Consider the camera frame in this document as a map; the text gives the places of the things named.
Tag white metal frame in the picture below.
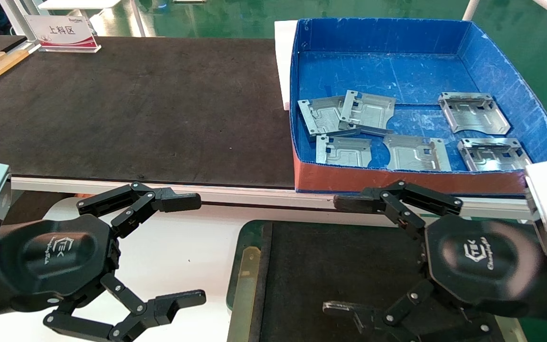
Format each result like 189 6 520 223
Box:
0 0 41 48

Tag aluminium table frame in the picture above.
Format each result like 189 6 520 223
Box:
10 176 535 221

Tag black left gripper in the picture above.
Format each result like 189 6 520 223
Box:
0 182 207 342

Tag acrylic sign with Chinese text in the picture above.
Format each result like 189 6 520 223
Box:
23 14 102 53

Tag black container tray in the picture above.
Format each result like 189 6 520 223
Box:
226 219 530 342

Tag blue corrugated plastic box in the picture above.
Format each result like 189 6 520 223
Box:
289 18 547 195

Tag large black table mat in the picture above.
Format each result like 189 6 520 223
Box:
0 36 298 189

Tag stamped grey metal bracket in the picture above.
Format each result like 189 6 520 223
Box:
457 138 533 172
315 134 372 168
383 134 453 172
339 90 396 137
297 96 362 142
438 92 511 135

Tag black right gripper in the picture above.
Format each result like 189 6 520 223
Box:
323 180 547 342

